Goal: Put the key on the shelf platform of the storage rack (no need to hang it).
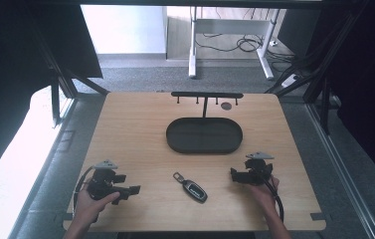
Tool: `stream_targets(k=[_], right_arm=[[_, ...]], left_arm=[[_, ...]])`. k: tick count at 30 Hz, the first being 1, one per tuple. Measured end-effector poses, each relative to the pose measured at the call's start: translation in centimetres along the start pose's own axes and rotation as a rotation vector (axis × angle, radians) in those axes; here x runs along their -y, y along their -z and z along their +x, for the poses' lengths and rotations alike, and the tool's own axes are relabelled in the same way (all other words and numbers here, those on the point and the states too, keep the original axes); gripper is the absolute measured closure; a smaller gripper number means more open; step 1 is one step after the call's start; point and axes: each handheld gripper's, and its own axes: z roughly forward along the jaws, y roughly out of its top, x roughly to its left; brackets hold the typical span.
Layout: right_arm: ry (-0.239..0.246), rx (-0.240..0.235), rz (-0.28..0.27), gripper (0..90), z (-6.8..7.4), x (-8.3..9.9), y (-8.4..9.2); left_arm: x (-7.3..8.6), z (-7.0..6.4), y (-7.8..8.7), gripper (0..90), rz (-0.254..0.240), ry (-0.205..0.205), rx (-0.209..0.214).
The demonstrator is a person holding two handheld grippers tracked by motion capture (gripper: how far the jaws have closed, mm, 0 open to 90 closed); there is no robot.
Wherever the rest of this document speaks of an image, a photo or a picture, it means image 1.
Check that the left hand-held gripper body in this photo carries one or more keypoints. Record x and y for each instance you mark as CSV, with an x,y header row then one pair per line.
x,y
102,181

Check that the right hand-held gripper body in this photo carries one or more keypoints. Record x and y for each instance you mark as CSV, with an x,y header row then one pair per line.
x,y
258,167

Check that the person's right hand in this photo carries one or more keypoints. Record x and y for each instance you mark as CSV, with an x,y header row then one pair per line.
x,y
263,195

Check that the person's left hand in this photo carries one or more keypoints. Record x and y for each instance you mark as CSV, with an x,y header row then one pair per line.
x,y
89,207

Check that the black car key fob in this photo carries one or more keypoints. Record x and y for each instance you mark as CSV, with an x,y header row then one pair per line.
x,y
191,188

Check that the black key rack with tray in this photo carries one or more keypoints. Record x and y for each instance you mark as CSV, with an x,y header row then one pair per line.
x,y
204,134

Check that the grey round table grommet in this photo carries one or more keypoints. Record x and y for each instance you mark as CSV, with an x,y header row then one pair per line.
x,y
226,106

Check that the white power strip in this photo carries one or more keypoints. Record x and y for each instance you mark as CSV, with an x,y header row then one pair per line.
x,y
290,80

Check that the dark curtain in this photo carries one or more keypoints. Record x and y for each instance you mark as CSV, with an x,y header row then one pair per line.
x,y
364,83
12,66

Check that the black metal frame strut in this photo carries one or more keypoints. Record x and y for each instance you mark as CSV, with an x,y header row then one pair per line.
x,y
55,99
321,79

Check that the white metal desk frame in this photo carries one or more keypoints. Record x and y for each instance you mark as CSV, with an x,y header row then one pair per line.
x,y
228,28

